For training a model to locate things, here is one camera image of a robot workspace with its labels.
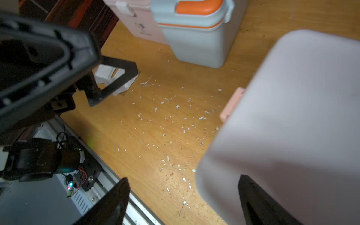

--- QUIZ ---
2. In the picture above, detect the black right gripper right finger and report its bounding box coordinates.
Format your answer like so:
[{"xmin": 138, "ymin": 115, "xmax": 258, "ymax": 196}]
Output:
[{"xmin": 238, "ymin": 175, "xmax": 301, "ymax": 225}]

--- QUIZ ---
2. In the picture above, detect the white orange handled box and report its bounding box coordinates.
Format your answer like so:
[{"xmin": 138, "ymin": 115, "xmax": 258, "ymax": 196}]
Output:
[{"xmin": 150, "ymin": 0, "xmax": 248, "ymax": 68}]

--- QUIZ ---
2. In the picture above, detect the pink medicine chest box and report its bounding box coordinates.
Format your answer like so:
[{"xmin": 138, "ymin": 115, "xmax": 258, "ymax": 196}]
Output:
[{"xmin": 104, "ymin": 0, "xmax": 168, "ymax": 45}]

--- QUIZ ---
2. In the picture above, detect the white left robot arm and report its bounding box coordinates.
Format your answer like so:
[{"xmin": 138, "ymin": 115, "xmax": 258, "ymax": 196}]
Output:
[{"xmin": 1, "ymin": 12, "xmax": 138, "ymax": 182}]

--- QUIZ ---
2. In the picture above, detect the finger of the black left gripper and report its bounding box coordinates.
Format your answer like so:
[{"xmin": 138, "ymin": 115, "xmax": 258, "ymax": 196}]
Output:
[
  {"xmin": 1, "ymin": 12, "xmax": 102, "ymax": 133},
  {"xmin": 76, "ymin": 56, "xmax": 138, "ymax": 107}
]

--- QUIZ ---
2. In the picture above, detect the white pink first aid box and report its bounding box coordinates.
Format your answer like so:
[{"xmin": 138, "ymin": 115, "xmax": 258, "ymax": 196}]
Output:
[{"xmin": 196, "ymin": 30, "xmax": 360, "ymax": 225}]

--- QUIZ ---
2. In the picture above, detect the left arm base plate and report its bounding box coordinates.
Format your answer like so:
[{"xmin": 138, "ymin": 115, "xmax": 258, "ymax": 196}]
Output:
[{"xmin": 68, "ymin": 136, "xmax": 103, "ymax": 192}]

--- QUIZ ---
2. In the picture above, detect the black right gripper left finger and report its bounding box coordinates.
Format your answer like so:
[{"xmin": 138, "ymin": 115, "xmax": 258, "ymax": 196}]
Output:
[{"xmin": 75, "ymin": 178, "xmax": 130, "ymax": 225}]

